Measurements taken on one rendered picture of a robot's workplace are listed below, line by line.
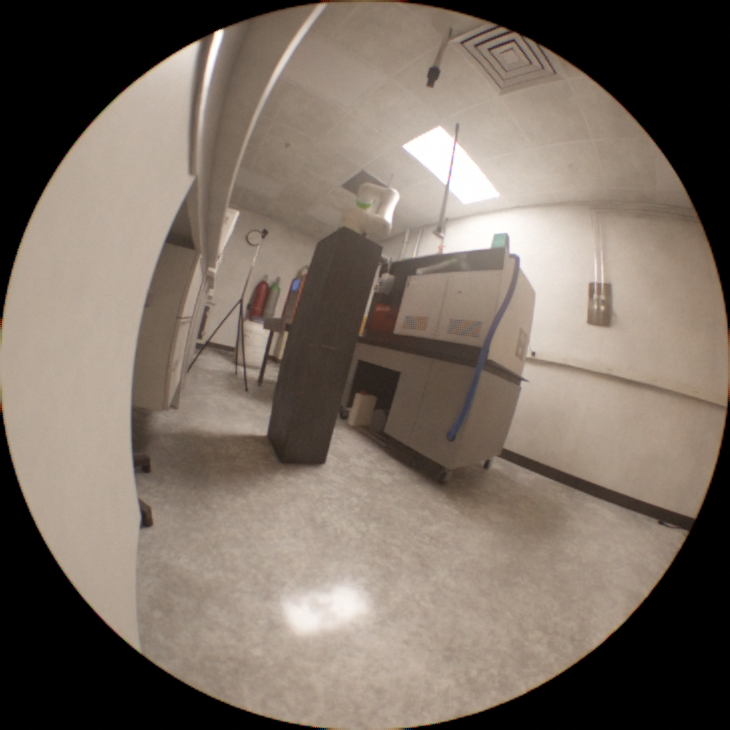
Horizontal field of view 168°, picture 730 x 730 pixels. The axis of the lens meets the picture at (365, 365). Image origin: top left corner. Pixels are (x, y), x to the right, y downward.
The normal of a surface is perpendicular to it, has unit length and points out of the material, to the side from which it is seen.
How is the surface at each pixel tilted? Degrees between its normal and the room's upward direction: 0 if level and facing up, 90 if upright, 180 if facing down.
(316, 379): 90
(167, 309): 90
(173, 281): 90
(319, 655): 0
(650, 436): 90
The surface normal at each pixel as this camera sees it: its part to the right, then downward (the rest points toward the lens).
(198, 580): 0.26, -0.96
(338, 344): 0.55, 0.18
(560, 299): -0.78, -0.18
